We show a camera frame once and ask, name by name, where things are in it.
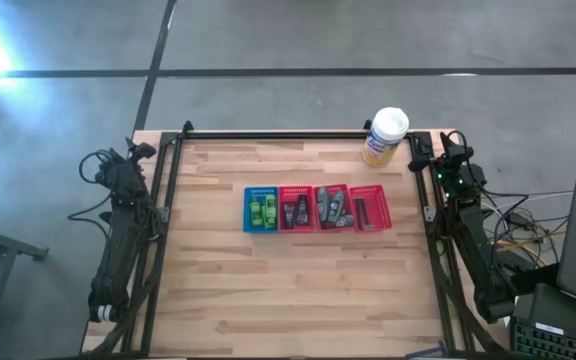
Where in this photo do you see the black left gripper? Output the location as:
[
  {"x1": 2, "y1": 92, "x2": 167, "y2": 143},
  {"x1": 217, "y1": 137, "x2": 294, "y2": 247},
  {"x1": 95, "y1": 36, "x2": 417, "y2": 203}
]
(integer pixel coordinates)
[{"x1": 98, "y1": 136, "x2": 158, "y2": 199}]

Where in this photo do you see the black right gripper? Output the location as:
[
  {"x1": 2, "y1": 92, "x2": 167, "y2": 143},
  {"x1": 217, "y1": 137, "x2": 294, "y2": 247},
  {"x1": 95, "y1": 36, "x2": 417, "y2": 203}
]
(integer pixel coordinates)
[{"x1": 407, "y1": 130, "x2": 488, "y2": 202}]

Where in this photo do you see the black disposable razor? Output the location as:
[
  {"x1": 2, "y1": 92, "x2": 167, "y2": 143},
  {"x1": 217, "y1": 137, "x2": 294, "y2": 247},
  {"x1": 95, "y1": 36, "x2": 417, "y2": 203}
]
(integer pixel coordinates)
[{"x1": 353, "y1": 197, "x2": 369, "y2": 232}]

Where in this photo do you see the dark travel tube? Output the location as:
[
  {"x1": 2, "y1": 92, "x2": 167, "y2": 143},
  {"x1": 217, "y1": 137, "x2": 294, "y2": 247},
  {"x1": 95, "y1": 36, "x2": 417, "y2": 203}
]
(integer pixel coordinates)
[
  {"x1": 295, "y1": 193, "x2": 311, "y2": 227},
  {"x1": 282, "y1": 201, "x2": 298, "y2": 231}
]

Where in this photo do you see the white yellow wipes canister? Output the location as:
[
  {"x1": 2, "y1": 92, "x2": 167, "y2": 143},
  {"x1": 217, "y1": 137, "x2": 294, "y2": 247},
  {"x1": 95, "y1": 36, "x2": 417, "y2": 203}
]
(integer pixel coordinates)
[{"x1": 361, "y1": 106, "x2": 411, "y2": 168}]

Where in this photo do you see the red plastic basket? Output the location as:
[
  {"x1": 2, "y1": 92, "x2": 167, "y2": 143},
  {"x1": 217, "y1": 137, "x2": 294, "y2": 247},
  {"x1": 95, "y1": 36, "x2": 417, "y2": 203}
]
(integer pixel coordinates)
[
  {"x1": 312, "y1": 184, "x2": 355, "y2": 233},
  {"x1": 277, "y1": 185, "x2": 317, "y2": 234},
  {"x1": 348, "y1": 184, "x2": 393, "y2": 233}
]

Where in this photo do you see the blue plastic basket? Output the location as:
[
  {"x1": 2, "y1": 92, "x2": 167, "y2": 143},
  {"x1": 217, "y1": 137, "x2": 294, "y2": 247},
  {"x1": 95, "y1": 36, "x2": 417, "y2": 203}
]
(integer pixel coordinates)
[{"x1": 242, "y1": 186, "x2": 281, "y2": 235}]

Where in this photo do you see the black box under keyboard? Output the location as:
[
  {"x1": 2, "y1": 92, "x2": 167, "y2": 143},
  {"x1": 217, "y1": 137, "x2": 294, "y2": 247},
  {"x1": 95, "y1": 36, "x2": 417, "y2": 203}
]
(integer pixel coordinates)
[{"x1": 527, "y1": 282, "x2": 576, "y2": 334}]

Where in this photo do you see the black backlit keyboard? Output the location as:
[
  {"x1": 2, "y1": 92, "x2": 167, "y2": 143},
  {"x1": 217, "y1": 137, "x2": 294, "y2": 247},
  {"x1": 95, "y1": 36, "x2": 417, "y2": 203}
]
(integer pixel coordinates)
[{"x1": 510, "y1": 314, "x2": 576, "y2": 360}]

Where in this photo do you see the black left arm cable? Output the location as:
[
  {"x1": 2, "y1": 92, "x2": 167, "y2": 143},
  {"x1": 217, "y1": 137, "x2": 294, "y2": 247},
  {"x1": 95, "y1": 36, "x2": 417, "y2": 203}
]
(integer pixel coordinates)
[{"x1": 66, "y1": 148, "x2": 117, "y2": 239}]

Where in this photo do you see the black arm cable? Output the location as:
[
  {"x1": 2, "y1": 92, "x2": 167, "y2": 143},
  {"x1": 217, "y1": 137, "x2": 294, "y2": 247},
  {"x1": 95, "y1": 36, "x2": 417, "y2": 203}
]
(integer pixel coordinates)
[
  {"x1": 66, "y1": 148, "x2": 117, "y2": 239},
  {"x1": 447, "y1": 129, "x2": 532, "y2": 266}
]

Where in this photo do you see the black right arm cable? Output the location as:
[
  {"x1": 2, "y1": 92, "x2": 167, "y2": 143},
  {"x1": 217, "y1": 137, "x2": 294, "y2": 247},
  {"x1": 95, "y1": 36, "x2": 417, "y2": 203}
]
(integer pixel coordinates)
[{"x1": 447, "y1": 129, "x2": 532, "y2": 266}]

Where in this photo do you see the yellow floor cable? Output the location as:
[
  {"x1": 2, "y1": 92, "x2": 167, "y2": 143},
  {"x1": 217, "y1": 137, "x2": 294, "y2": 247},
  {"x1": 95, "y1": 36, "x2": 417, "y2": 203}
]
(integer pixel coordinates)
[{"x1": 492, "y1": 238, "x2": 544, "y2": 267}]

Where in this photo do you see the black aluminium table frame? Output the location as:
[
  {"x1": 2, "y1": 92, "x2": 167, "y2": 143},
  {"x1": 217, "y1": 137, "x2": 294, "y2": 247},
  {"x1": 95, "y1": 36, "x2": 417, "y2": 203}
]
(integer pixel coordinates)
[{"x1": 82, "y1": 119, "x2": 507, "y2": 360}]

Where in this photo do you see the black flat strap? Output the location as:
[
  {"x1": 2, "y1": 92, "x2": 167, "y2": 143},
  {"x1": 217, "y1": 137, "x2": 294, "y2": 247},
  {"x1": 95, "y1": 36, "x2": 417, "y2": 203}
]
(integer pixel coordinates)
[{"x1": 512, "y1": 263, "x2": 560, "y2": 297}]

